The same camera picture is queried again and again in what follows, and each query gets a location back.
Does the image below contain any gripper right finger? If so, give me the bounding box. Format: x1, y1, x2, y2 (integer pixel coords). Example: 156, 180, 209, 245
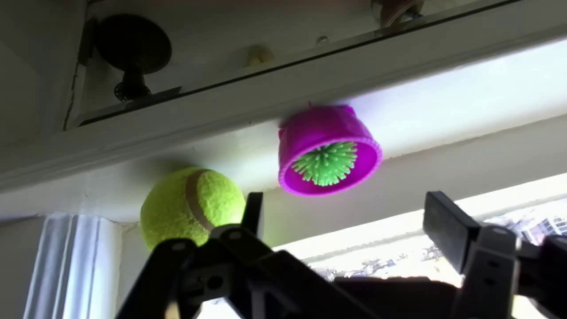
423, 191, 567, 319

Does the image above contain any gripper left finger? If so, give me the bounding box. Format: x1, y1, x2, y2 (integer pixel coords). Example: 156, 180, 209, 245
116, 191, 381, 319

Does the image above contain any green spiky plush ball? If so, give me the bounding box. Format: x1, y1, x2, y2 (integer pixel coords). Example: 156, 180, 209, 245
291, 141, 358, 187

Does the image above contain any purple bowl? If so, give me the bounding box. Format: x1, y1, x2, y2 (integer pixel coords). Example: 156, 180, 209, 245
278, 105, 383, 197

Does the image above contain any yellow tennis ball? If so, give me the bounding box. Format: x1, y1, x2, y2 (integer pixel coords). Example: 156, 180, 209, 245
140, 167, 247, 251

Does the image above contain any window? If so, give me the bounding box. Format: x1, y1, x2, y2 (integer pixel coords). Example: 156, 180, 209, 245
197, 172, 567, 319

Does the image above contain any white curtain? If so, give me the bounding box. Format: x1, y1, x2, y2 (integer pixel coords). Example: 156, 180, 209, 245
23, 214, 123, 319

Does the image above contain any black round stand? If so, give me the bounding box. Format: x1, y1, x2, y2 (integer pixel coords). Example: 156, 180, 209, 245
91, 13, 173, 103

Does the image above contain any brown round object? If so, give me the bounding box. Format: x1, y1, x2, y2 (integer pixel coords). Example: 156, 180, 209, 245
371, 0, 426, 28

